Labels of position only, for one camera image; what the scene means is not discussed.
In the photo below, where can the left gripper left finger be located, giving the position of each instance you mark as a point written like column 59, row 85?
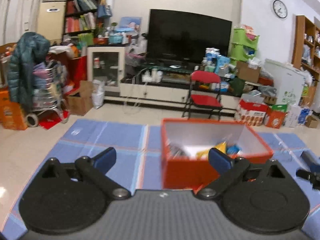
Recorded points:
column 64, row 198

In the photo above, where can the brown cardboard box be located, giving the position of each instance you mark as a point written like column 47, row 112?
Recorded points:
column 246, row 72

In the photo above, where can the green plastic drawer unit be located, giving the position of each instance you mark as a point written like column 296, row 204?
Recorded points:
column 243, row 45

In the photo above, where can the red white gift box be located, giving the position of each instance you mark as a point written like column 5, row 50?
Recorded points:
column 250, row 113

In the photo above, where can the metal trolley cart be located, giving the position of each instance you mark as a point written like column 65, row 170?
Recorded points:
column 49, row 78

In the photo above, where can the round wall clock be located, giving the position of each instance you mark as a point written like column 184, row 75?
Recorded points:
column 279, row 9

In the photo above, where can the red folding chair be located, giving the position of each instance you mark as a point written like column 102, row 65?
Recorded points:
column 205, row 93

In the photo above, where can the white chest freezer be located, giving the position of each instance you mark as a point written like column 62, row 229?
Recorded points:
column 287, row 80

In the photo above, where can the white tv stand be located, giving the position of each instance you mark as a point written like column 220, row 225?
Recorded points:
column 159, row 86

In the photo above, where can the orange carton on floor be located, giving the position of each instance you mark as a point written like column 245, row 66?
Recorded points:
column 12, row 114

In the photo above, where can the open brown floor box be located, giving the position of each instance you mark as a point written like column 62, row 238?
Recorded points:
column 80, row 100

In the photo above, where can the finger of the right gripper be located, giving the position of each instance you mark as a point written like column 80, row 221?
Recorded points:
column 312, row 174

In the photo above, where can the wooden shelf right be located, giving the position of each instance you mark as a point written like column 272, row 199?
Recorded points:
column 306, row 47

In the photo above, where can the white glass-door cabinet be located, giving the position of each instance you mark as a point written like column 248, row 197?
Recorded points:
column 107, row 64

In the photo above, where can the dark green down jacket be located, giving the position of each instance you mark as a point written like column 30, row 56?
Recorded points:
column 30, row 50

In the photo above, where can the black flat television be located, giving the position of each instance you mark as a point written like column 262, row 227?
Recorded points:
column 185, row 36

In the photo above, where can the orange cardboard box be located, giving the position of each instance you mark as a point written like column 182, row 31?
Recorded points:
column 182, row 139

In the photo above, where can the white air conditioner unit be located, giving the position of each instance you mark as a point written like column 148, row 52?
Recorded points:
column 50, row 19

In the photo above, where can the dark bookshelf with books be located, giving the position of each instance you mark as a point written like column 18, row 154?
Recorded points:
column 80, row 16

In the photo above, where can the blue patterned tablecloth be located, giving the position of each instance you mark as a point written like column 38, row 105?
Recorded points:
column 138, row 161

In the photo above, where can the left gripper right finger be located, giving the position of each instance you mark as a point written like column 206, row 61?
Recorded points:
column 261, row 198

